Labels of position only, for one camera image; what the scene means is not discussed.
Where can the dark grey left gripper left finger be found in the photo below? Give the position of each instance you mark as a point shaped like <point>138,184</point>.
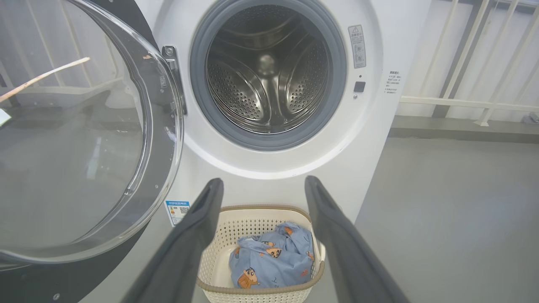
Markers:
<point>181,256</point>

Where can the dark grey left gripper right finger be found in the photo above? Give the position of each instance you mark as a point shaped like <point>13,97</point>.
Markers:
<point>349,256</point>

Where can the blue cartoon print garment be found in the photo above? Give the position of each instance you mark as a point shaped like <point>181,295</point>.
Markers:
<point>278,265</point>

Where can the round dark glass washer door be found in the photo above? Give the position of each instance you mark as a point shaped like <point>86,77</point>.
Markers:
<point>162,139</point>

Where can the cream perforated laundry basket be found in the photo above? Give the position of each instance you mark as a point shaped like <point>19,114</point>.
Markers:
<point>236,223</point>

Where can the white washing machine body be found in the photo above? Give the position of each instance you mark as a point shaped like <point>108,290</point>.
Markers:
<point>273,185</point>

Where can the black door latch socket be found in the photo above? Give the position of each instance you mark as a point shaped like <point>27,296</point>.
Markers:
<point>359,86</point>

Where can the grey rubber door gasket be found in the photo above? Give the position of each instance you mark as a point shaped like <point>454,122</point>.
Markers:
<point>198,84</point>

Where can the metal door hinge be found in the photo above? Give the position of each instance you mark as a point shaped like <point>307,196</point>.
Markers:
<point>172,63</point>

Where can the blue energy label sticker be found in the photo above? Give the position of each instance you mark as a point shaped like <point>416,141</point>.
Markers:
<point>177,212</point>

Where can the small code sticker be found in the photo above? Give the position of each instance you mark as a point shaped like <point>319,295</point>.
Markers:
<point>163,81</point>

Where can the printed text notice label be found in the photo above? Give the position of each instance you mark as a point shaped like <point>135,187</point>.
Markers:
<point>393,83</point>

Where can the white metal railing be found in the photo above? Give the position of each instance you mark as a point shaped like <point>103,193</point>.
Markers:
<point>463,103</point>
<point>63,89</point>

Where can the grey warning sticker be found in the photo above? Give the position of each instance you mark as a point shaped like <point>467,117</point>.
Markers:
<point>357,46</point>

